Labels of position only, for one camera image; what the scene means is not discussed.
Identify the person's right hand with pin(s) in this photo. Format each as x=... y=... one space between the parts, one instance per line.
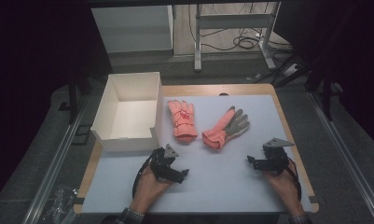
x=284 y=189

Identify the clear plastic bag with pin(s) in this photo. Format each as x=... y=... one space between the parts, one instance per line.
x=58 y=203

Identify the grey metal desk frame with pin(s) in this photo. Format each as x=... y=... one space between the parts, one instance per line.
x=234 y=21

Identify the person's left hand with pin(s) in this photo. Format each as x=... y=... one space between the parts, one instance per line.
x=150 y=193

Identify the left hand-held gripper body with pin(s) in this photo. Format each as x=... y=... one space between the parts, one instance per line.
x=163 y=163

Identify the black tape piece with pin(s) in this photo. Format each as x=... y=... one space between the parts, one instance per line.
x=313 y=199
x=79 y=201

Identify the pale blue table mat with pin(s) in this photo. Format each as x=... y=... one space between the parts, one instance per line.
x=218 y=177

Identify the white power strip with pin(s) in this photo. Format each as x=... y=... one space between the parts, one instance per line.
x=291 y=70

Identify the white box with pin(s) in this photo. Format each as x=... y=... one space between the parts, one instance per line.
x=135 y=113

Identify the black stand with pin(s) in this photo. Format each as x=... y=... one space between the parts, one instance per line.
x=72 y=99
x=326 y=93

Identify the pink glove with grey palm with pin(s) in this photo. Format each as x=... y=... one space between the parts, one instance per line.
x=225 y=127

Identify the metal floor rail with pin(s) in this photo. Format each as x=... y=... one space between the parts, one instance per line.
x=346 y=155
x=51 y=171

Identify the white cabinet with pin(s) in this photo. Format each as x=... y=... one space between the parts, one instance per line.
x=135 y=28

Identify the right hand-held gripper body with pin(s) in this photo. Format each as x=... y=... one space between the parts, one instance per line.
x=274 y=157

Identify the pink glove with red print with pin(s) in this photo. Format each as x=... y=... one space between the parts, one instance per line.
x=183 y=119

